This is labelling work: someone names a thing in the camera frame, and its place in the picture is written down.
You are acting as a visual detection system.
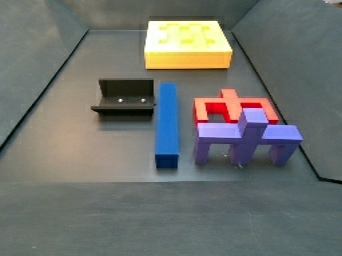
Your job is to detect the yellow slotted board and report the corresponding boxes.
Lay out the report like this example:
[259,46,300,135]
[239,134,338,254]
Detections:
[144,21,232,69]

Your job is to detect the blue rectangular block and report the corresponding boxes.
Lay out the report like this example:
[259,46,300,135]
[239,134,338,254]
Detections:
[155,83,179,168]

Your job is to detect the red cross-shaped block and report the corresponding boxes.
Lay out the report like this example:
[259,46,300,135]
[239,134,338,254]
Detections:
[192,89,279,124]

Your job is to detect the purple cross-shaped block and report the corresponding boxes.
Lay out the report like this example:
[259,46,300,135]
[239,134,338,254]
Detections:
[195,108,303,166]

